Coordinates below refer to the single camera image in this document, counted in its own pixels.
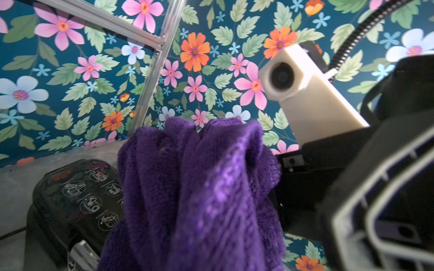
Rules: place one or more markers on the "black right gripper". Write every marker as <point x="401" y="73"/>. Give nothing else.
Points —
<point x="379" y="214"/>

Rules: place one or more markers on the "purple microfiber cloth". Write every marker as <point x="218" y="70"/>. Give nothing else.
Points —
<point x="197" y="200"/>

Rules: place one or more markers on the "black capsule coffee machine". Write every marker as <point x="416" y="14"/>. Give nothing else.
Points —
<point x="73" y="210"/>

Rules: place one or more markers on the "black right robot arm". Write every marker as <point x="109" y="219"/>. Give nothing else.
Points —
<point x="405" y="83"/>

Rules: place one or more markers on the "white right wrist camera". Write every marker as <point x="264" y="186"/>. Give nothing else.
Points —
<point x="299" y="80"/>

